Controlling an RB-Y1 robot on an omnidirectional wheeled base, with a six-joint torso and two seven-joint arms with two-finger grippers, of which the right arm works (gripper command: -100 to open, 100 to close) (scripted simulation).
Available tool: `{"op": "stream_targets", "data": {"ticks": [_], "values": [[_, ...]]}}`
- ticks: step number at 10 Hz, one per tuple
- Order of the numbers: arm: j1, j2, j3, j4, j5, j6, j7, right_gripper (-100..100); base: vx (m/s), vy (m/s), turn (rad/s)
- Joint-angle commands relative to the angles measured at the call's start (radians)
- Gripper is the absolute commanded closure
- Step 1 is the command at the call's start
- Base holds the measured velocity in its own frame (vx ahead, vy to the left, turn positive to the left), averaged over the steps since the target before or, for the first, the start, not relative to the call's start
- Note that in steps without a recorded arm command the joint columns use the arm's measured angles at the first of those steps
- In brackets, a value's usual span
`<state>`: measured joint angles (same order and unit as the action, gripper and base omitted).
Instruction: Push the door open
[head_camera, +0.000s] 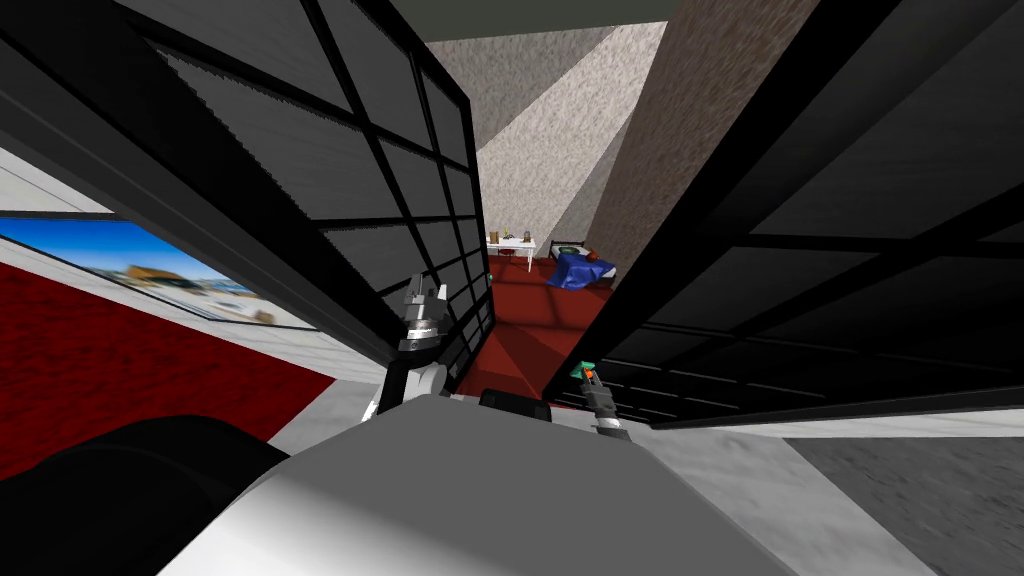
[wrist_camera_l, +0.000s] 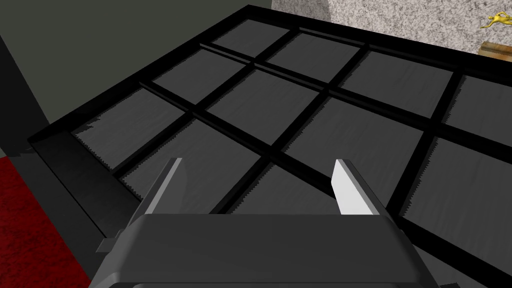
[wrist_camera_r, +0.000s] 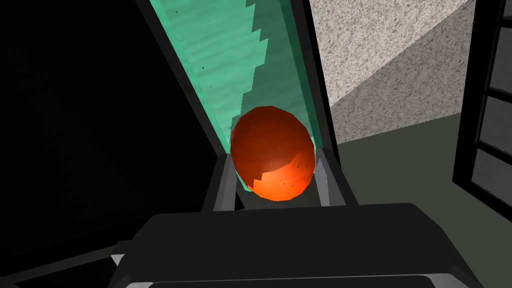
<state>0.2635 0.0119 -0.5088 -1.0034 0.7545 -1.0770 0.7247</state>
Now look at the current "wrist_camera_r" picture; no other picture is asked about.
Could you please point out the green door leaf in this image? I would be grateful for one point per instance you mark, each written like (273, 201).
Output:
(224, 56)

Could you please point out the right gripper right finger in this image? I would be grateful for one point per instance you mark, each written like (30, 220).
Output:
(332, 184)

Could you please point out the orange round door knob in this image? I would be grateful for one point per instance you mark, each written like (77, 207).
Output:
(272, 154)

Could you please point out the black framed window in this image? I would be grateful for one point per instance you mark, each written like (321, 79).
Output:
(486, 112)

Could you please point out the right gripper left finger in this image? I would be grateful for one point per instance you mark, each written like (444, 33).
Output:
(221, 188)

